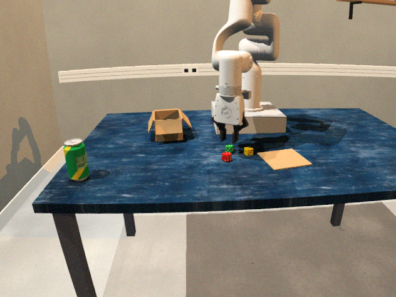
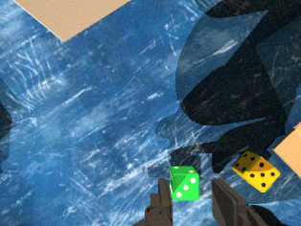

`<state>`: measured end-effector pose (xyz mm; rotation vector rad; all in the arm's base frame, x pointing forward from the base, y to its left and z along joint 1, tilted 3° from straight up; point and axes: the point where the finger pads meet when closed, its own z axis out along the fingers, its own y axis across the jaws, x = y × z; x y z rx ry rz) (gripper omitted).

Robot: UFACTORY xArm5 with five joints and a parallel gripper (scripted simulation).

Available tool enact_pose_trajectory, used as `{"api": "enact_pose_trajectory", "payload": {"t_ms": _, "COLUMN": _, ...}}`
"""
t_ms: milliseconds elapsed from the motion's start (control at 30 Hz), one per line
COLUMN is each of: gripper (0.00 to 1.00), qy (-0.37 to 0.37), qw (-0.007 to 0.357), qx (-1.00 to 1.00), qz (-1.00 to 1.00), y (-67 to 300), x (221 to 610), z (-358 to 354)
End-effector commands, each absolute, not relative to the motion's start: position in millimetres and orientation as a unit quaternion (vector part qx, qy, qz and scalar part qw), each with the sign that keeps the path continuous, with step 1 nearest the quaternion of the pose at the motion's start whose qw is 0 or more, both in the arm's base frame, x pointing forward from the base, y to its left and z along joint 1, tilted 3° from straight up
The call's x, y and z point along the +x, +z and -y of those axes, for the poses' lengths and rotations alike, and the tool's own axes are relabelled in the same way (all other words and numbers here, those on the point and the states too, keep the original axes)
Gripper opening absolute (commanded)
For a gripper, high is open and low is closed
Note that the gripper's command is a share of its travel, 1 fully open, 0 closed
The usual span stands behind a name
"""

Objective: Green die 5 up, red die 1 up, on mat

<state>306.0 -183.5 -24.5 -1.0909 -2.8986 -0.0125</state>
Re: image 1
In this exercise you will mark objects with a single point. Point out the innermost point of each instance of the red die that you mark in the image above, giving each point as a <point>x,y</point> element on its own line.
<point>226,156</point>

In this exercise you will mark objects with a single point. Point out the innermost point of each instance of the green die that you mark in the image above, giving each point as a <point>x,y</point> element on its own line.
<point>229,148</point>

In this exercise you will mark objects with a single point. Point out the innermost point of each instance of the yellow die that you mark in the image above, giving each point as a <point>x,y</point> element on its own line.
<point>248,151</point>

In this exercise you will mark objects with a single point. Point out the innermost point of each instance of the green drink can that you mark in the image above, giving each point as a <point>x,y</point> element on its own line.
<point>76,160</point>

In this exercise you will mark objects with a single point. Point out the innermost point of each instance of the tan square mat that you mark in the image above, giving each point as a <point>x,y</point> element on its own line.
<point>283,159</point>

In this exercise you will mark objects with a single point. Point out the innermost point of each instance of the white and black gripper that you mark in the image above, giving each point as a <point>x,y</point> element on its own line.
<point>229,109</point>

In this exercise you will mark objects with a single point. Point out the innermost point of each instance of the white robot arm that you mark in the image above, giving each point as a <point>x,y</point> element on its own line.
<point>246,16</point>

